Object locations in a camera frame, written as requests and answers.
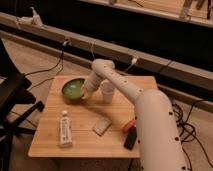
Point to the wooden board table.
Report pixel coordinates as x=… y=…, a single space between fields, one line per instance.
x=83 y=116

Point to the white cup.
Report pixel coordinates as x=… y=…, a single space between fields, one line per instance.
x=107 y=90

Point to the long metal rail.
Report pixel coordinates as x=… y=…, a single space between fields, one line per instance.
x=45 y=38

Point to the white spray bottle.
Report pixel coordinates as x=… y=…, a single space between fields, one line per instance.
x=35 y=19

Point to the black cylindrical object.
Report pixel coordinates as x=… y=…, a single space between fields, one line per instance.
x=131 y=139

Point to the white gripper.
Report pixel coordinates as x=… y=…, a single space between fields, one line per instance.
x=90 y=85

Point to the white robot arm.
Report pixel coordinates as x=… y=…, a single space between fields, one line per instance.
x=157 y=132

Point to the small beige sponge block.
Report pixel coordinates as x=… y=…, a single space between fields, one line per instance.
x=102 y=125

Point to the orange round object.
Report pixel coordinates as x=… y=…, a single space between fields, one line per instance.
x=128 y=125

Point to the black office chair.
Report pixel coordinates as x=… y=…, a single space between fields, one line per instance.
x=13 y=90

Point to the green ceramic bowl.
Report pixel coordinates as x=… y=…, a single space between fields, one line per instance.
x=72 y=89

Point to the white tube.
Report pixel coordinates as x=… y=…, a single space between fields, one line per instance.
x=65 y=137

